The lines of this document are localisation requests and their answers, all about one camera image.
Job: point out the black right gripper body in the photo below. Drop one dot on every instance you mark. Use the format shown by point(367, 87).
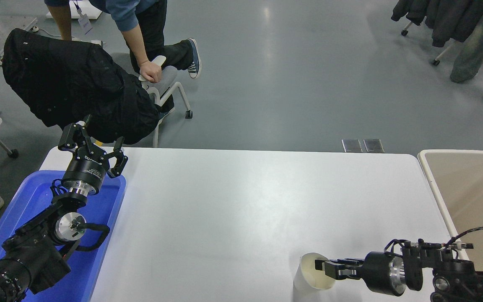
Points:
point(375, 272)

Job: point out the grey metal base plate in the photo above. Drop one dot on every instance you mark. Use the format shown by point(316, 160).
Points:
point(11, 25)

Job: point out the white rolling rack frame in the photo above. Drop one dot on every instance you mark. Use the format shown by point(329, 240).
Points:
point(442, 53)

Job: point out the person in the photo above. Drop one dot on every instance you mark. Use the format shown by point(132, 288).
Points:
point(472, 54)
point(153, 25)

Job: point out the blue plastic tray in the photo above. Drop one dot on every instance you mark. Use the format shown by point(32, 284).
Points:
point(32, 197)

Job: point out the large pale bin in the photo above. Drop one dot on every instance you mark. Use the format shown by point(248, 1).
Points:
point(472, 188)

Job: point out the small white floor box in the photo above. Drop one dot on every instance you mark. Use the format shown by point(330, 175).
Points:
point(96, 42)

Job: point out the white ID badge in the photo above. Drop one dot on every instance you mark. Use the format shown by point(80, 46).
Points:
point(85, 24)

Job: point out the white paper cup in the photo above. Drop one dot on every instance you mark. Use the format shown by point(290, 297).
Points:
point(308, 277)

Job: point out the grey white office chair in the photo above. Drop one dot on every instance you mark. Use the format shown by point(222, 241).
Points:
point(168, 84)

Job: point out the black jacket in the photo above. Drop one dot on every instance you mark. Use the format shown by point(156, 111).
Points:
point(65, 79)

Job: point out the person's hand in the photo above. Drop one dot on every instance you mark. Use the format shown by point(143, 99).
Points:
point(151, 72)

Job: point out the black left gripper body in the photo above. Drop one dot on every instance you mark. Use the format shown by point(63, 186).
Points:
point(85, 167)

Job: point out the metal floor outlet plate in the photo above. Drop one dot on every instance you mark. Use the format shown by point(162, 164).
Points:
point(373, 145)
point(352, 145)

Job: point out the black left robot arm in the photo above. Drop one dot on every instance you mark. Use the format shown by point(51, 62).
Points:
point(32, 256)

